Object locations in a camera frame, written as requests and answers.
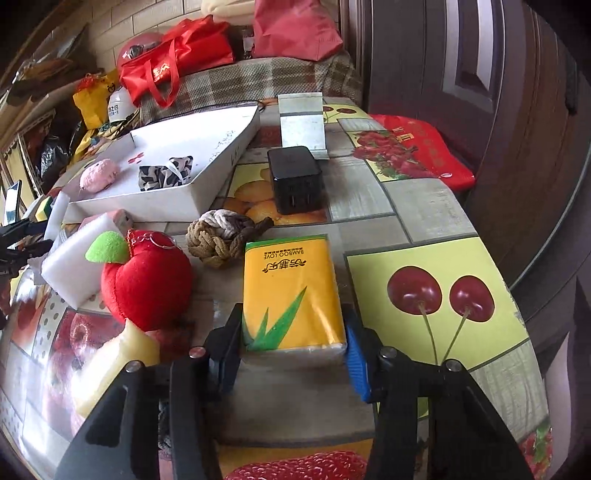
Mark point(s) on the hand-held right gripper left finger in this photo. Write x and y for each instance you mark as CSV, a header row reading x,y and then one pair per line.
x,y
225,365

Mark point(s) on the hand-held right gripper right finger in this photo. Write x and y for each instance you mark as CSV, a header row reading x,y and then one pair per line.
x,y
358,364

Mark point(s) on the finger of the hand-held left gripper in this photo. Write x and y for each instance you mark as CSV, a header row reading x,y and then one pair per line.
x,y
21,258
23,229

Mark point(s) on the yellow tissue pack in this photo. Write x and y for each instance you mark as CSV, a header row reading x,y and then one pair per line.
x,y
291,295

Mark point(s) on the green and yellow sponge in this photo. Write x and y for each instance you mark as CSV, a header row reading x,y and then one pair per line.
x,y
39,208

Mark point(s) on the white sponge block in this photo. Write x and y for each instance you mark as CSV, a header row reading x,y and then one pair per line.
x,y
74,267

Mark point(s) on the black plastic bag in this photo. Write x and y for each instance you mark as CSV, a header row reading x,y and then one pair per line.
x,y
54,157

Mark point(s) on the pink plush toy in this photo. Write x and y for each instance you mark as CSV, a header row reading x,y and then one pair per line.
x,y
98,174

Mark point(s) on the cream yellow foam piece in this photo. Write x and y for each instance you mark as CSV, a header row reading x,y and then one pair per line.
x,y
115,364

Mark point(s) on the red apple plush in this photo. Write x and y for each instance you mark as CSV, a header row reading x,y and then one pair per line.
x,y
147,286

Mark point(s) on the yellow plastic bag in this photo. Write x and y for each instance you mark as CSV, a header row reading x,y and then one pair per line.
x,y
92,99

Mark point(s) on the leopard print scrunchie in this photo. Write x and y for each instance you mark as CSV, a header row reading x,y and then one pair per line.
x,y
161,175

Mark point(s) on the white helmet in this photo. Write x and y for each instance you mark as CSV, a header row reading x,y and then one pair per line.
x,y
117,106

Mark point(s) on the black charger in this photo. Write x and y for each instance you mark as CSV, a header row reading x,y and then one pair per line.
x,y
295,177

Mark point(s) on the white shallow box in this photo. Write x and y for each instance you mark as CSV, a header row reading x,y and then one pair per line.
x,y
203,138

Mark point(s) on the red seat cushion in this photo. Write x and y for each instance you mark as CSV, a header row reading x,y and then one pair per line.
x,y
415,143

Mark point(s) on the red tote bag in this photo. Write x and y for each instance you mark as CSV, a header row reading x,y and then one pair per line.
x,y
184,50

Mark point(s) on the silver metal stand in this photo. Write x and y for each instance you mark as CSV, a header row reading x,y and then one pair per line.
x,y
302,129

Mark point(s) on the plaid sofa cover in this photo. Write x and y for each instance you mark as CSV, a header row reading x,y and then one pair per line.
x,y
258,78

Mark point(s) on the dark wooden door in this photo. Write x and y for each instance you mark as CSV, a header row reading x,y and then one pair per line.
x,y
508,115

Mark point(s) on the cream cloth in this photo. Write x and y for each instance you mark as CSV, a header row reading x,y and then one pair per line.
x,y
226,9

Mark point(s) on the red cloth bag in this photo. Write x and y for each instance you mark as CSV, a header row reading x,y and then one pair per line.
x,y
295,27

